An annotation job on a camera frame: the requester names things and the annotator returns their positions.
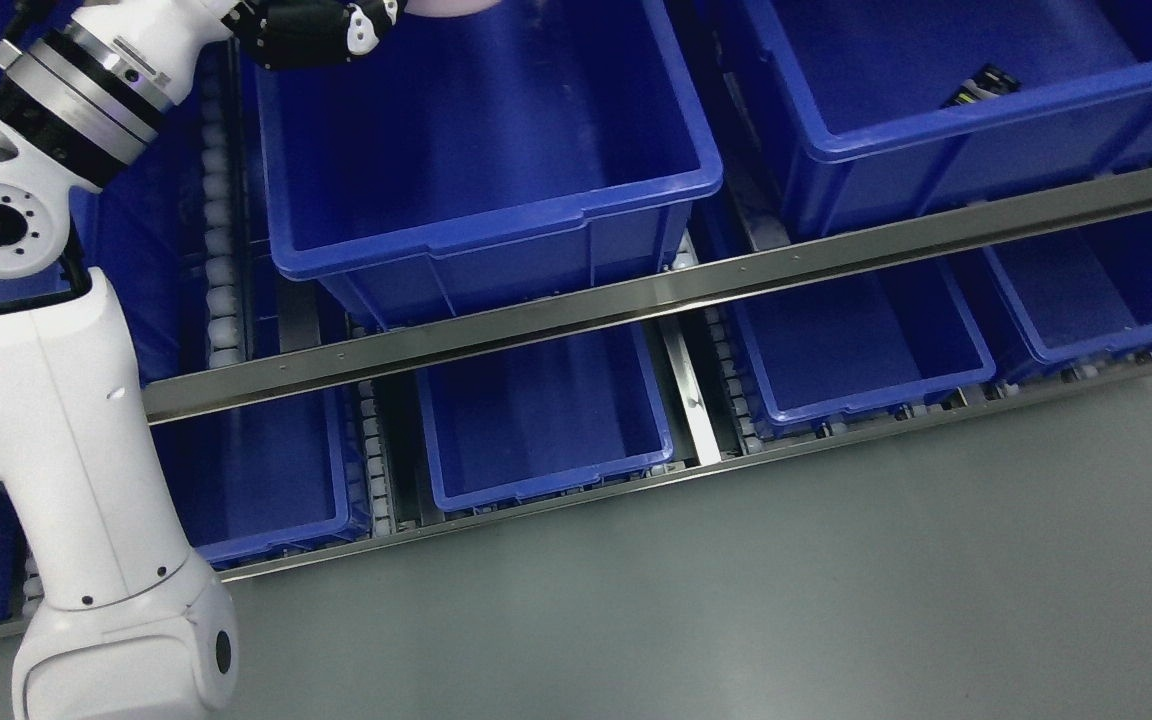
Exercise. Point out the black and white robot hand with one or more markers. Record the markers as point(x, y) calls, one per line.
point(277, 35)

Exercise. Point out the pink bowl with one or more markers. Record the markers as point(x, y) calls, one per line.
point(445, 9)

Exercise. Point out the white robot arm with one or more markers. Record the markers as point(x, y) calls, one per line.
point(134, 623)

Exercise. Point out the large blue bin upper middle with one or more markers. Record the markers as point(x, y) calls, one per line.
point(536, 148)

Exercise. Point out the large blue bin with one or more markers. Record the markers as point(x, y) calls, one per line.
point(844, 101)
point(536, 148)

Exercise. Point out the blue bin lower middle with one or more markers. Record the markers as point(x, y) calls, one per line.
point(539, 420)

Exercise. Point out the blue bin lower left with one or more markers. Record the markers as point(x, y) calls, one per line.
point(267, 480)

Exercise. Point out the blue bin lower right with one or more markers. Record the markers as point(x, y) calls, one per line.
point(862, 345)

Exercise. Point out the black yellow object in bin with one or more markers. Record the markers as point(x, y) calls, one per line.
point(989, 82)

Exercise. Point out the large blue bin upper right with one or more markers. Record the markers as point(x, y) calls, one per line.
point(844, 101)

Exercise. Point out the blue bin far right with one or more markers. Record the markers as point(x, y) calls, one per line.
point(1047, 303)

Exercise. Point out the stainless steel shelf rail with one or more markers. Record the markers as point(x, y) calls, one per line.
point(704, 285)

